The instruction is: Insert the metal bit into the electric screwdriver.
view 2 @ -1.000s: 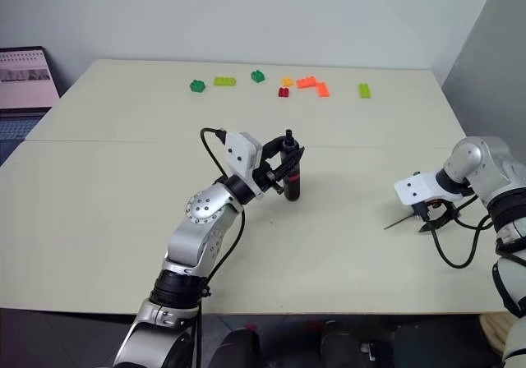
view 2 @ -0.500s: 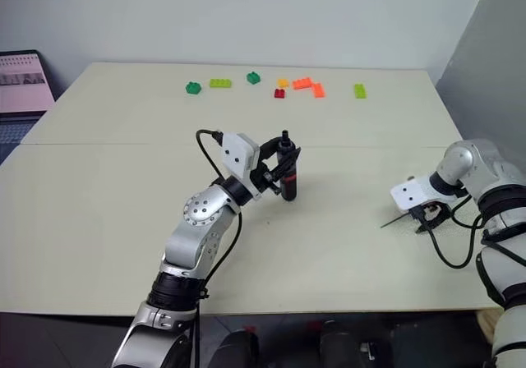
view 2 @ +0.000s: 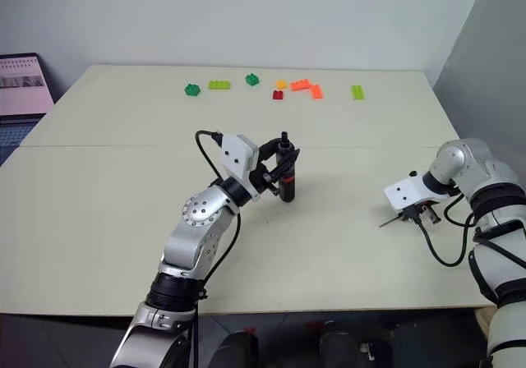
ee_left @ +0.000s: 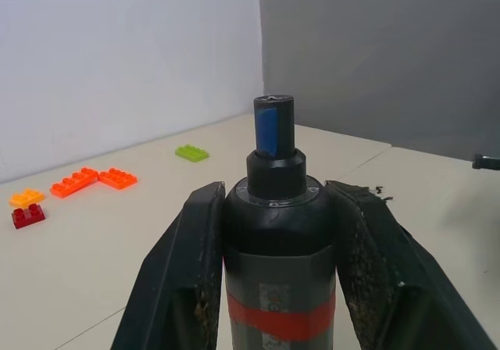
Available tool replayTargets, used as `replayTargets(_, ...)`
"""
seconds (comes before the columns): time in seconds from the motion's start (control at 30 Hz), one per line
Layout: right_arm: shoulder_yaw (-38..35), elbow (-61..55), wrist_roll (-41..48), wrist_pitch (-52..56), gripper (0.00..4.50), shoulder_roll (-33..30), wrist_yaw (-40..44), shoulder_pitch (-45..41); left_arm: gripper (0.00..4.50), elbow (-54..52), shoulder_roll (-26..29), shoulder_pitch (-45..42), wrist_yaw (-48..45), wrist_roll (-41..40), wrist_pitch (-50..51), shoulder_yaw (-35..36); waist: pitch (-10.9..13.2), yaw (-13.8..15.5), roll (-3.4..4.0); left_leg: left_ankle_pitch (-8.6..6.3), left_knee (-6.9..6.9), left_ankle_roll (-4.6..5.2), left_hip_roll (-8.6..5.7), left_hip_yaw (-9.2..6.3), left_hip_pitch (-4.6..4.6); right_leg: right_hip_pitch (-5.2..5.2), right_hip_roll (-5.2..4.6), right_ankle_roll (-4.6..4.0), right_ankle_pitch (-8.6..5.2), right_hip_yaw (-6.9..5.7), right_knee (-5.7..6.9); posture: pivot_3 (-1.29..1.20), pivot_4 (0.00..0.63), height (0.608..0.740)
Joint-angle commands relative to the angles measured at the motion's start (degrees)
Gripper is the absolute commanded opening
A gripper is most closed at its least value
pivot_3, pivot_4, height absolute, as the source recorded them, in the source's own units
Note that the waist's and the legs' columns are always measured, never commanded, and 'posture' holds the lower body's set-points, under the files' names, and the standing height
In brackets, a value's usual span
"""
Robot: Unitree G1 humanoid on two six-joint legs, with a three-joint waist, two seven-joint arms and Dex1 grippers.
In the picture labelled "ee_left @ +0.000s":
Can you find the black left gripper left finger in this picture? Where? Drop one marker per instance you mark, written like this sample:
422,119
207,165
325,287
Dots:
176,272

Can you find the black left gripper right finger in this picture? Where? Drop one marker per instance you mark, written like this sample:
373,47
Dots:
390,272

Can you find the square orange toy brick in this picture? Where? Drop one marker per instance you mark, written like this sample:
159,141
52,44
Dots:
118,178

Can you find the green toy brick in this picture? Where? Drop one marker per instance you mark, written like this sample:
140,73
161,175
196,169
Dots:
191,153

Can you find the long orange toy brick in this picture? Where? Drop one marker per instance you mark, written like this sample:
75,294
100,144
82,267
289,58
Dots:
73,181

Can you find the black object at table edge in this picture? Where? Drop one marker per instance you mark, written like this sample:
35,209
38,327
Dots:
486,162

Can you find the dark red toy brick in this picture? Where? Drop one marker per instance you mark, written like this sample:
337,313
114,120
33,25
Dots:
27,215

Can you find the yellow toy brick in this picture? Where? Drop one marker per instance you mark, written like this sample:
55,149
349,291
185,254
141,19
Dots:
26,197

